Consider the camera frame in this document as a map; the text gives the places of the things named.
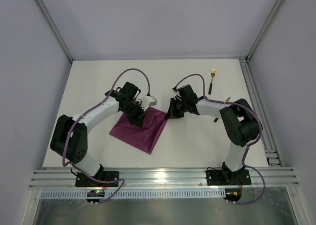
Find left frame post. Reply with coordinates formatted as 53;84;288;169
33;0;74;63

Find right aluminium rail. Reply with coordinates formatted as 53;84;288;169
239;59;283;167

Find controller board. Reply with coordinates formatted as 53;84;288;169
224;188;242;204
86;189;105;205

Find slotted cable duct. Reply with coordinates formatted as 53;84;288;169
39;187;225;199

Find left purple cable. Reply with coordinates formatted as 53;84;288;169
61;68;152;205

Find right frame post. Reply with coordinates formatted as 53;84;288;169
245;0;286;62

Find aluminium rail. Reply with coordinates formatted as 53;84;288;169
29;167;299;189
239;59;283;167

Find gold fork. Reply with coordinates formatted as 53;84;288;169
208;68;216;95

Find frame post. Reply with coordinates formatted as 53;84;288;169
245;0;286;62
33;0;74;63

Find right controller board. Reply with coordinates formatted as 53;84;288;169
224;188;242;204

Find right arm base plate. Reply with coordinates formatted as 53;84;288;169
205;168;252;186

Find purple satin napkin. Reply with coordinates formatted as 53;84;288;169
109;108;167;154

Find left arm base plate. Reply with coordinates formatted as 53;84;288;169
75;167;119;188

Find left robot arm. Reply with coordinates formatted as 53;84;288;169
50;82;146;183

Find left controller board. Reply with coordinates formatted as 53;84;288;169
86;189;105;205

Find front aluminium rail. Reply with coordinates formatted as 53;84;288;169
29;167;299;189

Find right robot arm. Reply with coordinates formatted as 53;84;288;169
165;96;262;185

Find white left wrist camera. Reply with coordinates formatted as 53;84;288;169
141;95;157;111

